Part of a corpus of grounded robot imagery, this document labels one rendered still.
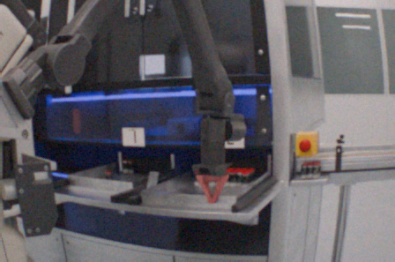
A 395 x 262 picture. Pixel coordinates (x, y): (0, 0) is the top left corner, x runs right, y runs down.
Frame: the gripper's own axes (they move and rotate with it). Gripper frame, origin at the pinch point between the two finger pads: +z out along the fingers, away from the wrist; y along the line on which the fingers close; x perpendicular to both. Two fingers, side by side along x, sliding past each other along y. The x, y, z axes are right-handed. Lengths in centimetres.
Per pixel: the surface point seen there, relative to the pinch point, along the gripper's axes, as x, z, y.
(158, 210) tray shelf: 13.3, 3.3, -3.3
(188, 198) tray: 6.7, -0.2, 0.6
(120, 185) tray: 32.7, -0.4, 10.2
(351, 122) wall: -2, -23, 496
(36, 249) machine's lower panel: 105, 43, 39
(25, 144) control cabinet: 89, -10, 22
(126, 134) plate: 44, -15, 35
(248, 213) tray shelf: -10.3, 2.7, -2.7
